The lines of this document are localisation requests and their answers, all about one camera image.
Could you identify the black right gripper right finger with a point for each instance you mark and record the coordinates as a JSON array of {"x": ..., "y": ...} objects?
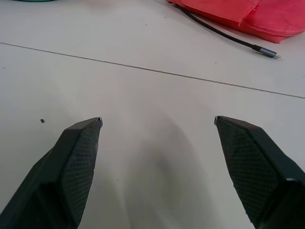
[{"x": 257, "y": 171}]

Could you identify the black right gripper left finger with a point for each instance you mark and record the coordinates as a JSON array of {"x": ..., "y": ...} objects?
[{"x": 59, "y": 171}]

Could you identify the red fabric pouch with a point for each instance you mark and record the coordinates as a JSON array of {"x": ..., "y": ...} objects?
[{"x": 250, "y": 14}]

